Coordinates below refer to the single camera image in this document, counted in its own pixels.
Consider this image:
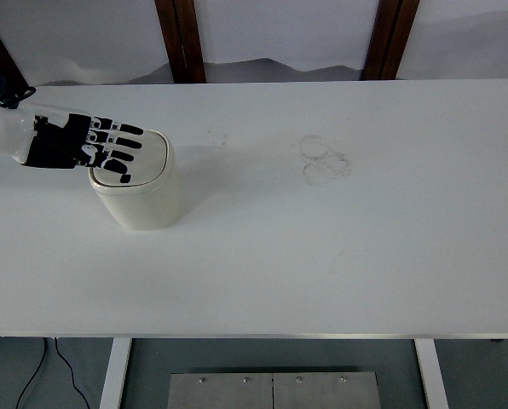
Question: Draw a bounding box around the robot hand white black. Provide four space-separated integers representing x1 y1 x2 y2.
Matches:
0 101 145 175

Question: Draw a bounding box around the cream plastic trash bin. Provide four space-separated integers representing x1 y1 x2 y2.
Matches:
88 130 183 232

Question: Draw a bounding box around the white table leg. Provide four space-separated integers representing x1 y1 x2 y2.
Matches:
98 338 133 409
414 339 450 409

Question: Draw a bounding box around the grey metal plate with screws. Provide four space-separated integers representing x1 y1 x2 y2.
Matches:
168 372 379 409

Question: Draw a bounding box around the dark wooden screen post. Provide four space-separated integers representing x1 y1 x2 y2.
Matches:
0 8 30 93

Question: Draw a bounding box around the brown wooden screen post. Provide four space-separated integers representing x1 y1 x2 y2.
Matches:
154 0 207 84
361 0 420 81

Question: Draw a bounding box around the black floor cable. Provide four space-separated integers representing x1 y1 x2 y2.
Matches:
54 337 91 409
15 337 49 409

